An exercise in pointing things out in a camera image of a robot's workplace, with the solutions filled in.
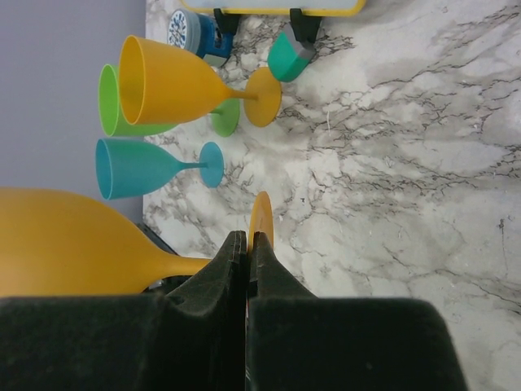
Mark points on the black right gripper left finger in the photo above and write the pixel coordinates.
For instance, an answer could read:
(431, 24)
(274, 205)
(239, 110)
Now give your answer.
(190, 339)

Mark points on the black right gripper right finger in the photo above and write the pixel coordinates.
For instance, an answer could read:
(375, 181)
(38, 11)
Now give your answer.
(297, 341)

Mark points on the yellow plastic wine glass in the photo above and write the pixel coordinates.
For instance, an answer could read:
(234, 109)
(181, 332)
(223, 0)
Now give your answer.
(62, 244)

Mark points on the blue plastic wine glass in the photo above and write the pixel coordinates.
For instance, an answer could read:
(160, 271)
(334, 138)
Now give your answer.
(129, 168)

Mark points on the green plastic wine glass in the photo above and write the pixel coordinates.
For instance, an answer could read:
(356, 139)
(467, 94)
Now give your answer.
(224, 118)

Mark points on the orange plastic wine glass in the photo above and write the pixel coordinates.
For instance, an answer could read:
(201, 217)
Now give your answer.
(161, 84)

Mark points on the teal whiteboard eraser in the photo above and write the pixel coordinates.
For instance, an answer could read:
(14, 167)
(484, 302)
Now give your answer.
(288, 57)

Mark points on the blue labelled round container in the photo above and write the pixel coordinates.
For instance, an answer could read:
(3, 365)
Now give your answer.
(200, 35)

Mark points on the yellow framed whiteboard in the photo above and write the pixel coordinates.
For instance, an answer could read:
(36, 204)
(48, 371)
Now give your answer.
(305, 16)

